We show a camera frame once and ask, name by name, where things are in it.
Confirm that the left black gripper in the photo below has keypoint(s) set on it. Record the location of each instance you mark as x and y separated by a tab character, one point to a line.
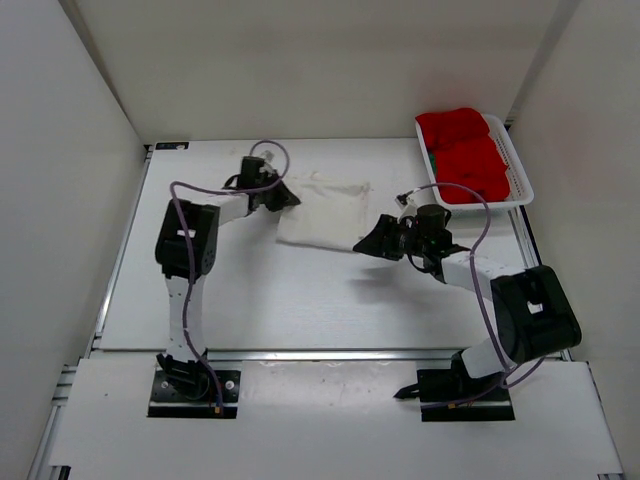
283	198

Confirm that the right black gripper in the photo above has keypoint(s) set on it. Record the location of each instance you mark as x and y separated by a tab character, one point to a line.
382	241

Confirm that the white t shirt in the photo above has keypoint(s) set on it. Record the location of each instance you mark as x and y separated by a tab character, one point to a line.
332	214

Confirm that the red t shirt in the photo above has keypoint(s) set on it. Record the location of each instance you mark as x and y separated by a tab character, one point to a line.
469	166

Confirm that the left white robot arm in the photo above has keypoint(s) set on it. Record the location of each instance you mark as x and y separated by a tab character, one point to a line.
186	250

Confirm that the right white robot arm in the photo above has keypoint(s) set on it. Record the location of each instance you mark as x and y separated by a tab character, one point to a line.
526	312

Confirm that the black label on table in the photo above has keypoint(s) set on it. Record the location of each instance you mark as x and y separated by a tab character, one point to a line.
170	146

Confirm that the white plastic basket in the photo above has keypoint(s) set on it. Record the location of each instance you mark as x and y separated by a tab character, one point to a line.
521	192

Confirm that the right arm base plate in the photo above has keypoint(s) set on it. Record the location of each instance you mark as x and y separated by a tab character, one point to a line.
447	397

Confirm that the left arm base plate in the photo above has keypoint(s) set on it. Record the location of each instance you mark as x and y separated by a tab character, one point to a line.
169	400

